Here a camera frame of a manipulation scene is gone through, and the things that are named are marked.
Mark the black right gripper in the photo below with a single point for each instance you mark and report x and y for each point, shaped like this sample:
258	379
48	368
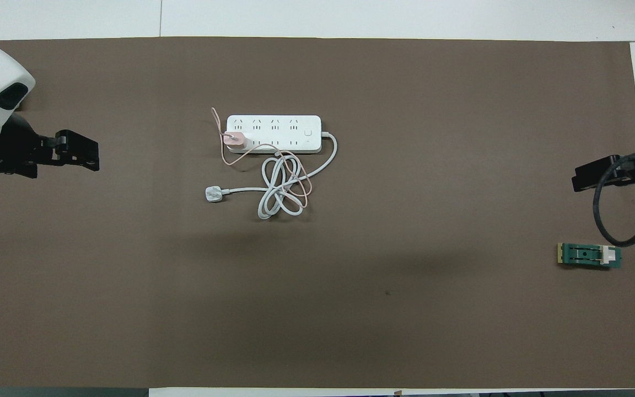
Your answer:
631	171

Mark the white power strip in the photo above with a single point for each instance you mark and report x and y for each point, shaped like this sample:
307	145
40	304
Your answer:
284	132

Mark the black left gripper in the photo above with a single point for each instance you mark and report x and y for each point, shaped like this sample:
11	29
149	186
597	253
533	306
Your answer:
20	146

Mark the brown table mat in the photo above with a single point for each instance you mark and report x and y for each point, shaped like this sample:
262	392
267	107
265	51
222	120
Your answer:
405	275

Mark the pink charger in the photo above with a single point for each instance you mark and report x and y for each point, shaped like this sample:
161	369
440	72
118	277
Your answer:
234	141

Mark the green knife switch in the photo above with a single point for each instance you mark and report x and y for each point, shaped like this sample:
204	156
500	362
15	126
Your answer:
587	256

